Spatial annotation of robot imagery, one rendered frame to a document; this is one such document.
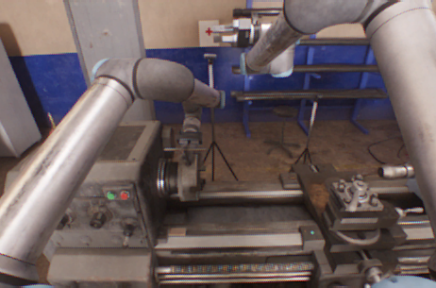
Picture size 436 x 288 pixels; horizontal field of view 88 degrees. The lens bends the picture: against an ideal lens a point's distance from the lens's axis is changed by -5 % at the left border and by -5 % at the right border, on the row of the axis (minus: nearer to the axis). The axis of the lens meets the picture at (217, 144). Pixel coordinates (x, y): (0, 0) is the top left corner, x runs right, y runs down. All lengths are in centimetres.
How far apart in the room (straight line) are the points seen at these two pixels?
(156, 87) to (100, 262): 100
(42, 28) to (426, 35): 476
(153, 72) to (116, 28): 363
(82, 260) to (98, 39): 355
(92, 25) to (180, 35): 137
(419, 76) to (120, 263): 133
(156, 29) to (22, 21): 212
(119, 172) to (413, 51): 99
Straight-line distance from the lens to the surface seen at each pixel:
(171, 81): 67
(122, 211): 116
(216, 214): 159
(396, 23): 56
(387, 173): 156
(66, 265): 150
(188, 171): 119
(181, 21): 406
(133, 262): 135
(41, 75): 513
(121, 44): 429
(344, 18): 58
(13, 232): 52
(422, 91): 50
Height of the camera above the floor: 189
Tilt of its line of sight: 30 degrees down
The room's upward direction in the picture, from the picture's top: 2 degrees counter-clockwise
